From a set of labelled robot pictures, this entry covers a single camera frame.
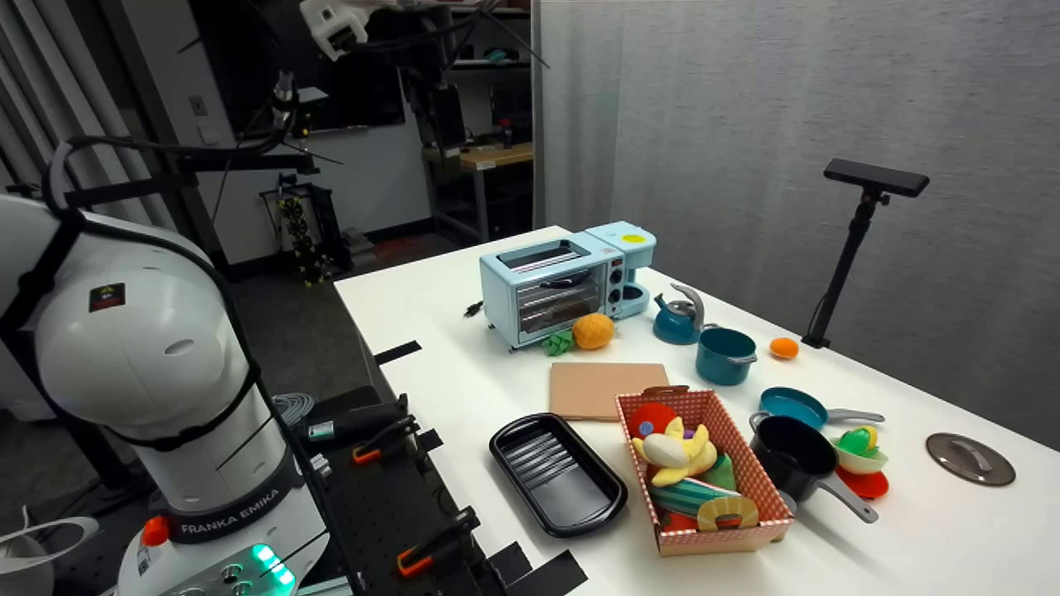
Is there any wooden cutting board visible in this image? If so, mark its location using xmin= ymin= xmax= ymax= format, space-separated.
xmin=550 ymin=362 xmax=670 ymax=422

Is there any light blue toy toaster oven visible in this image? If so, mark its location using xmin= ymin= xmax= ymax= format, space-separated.
xmin=481 ymin=221 xmax=656 ymax=352

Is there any black camera stand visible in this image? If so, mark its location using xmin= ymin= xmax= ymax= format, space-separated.
xmin=801 ymin=158 xmax=932 ymax=348

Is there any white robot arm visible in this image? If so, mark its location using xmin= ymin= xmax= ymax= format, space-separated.
xmin=0 ymin=196 xmax=328 ymax=596

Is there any red apple plush toy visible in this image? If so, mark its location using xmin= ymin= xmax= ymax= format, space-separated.
xmin=628 ymin=402 xmax=675 ymax=436

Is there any red checkered cardboard box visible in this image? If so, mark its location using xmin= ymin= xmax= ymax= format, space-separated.
xmin=619 ymin=387 xmax=793 ymax=557

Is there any orange black clamp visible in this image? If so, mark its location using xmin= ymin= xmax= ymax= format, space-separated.
xmin=394 ymin=508 xmax=481 ymax=579
xmin=352 ymin=414 xmax=439 ymax=468

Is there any striped teal plush toy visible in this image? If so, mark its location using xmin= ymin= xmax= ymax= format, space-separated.
xmin=654 ymin=479 xmax=724 ymax=512

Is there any green plush toy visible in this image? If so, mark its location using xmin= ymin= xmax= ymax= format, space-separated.
xmin=701 ymin=451 xmax=738 ymax=490

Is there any black toy saucepan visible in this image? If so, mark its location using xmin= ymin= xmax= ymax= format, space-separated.
xmin=753 ymin=416 xmax=878 ymax=523

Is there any yellow banana plush toy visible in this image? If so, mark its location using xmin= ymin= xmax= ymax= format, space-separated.
xmin=633 ymin=416 xmax=720 ymax=486

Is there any teal toy pot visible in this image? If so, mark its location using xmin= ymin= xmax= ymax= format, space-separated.
xmin=695 ymin=328 xmax=755 ymax=387

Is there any black rectangular tray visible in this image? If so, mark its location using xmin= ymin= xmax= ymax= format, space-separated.
xmin=489 ymin=414 xmax=625 ymax=537

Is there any robot base controller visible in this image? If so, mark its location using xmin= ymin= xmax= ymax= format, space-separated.
xmin=113 ymin=512 xmax=328 ymax=596

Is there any grey round table grommet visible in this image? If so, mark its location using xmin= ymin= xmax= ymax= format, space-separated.
xmin=924 ymin=435 xmax=1018 ymax=486

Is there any teal toy kettle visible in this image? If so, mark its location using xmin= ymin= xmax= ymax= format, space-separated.
xmin=654 ymin=284 xmax=706 ymax=346

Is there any teal toy frying pan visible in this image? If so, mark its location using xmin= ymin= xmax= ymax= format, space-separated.
xmin=755 ymin=387 xmax=881 ymax=432

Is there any green toy vegetable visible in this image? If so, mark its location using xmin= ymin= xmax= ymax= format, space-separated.
xmin=542 ymin=328 xmax=575 ymax=358

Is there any small orange toy fruit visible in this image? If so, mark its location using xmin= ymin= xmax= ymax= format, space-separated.
xmin=770 ymin=336 xmax=801 ymax=362

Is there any pineapple slice plush toy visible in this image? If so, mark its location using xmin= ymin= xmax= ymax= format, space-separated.
xmin=695 ymin=497 xmax=760 ymax=530

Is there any toy burger on red plate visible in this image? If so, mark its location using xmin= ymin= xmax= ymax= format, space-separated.
xmin=834 ymin=426 xmax=888 ymax=500

